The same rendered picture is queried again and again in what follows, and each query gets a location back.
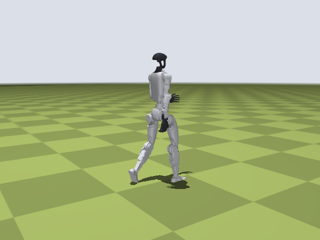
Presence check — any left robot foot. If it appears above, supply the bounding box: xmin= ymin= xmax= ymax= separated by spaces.
xmin=128 ymin=168 xmax=138 ymax=183

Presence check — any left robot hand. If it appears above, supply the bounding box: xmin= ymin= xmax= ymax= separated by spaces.
xmin=169 ymin=93 xmax=180 ymax=103

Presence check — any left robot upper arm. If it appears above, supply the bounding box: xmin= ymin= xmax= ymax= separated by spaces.
xmin=148 ymin=74 xmax=152 ymax=99

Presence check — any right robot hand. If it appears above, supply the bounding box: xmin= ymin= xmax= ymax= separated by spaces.
xmin=158 ymin=114 xmax=169 ymax=133

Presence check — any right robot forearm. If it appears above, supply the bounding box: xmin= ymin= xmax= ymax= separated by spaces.
xmin=161 ymin=93 xmax=171 ymax=119

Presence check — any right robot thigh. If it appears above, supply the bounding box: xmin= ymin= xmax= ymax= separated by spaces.
xmin=162 ymin=114 xmax=179 ymax=154

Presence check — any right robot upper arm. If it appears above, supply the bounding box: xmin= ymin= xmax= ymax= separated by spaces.
xmin=162 ymin=73 xmax=172 ymax=100

